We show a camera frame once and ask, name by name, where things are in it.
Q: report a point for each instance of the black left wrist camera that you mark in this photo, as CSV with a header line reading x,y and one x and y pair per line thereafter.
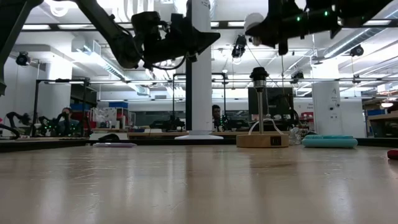
x,y
178,21

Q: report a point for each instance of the black background robot arm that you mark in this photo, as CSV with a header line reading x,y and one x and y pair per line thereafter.
x,y
17,117
236,124
46,124
169,124

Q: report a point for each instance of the person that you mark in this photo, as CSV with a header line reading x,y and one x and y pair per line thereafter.
x,y
66,123
216,113

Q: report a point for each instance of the red stapler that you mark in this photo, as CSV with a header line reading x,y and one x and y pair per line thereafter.
x,y
393,155

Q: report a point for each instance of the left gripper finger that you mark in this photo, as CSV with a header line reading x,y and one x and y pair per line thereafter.
x,y
202,39

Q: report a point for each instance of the blue storage bin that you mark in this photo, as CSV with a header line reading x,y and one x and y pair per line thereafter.
x,y
118,105

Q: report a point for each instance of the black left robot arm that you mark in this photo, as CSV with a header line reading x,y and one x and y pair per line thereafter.
x,y
105,28

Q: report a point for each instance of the white lightbulb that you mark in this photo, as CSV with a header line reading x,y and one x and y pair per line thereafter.
x,y
253,19

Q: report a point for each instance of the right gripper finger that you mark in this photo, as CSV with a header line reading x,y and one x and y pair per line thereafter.
x,y
269,34

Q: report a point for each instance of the black monitor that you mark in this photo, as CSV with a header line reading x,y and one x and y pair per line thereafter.
x,y
280,102

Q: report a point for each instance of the black background rig frame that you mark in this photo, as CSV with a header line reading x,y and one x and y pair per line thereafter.
x,y
62,81

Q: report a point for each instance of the black ceiling spotlight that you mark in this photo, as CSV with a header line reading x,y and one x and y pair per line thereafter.
x,y
22,59
297,77
357,50
239,46

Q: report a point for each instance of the lamp with round wooden base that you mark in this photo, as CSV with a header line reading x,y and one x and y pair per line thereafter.
x,y
262,141

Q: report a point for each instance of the teal flat tray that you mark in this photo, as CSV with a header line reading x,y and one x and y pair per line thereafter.
x,y
329,142

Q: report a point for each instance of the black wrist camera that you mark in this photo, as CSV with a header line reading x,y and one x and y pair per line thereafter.
x,y
286,6
178,21

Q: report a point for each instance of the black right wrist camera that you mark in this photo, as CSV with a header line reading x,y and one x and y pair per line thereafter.
x,y
286,6

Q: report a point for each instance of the crumpled clear plastic wrapper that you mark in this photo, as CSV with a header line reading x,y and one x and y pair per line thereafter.
x,y
295,137

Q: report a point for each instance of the black aluminium table frame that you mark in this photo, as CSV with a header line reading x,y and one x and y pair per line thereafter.
x,y
46,145

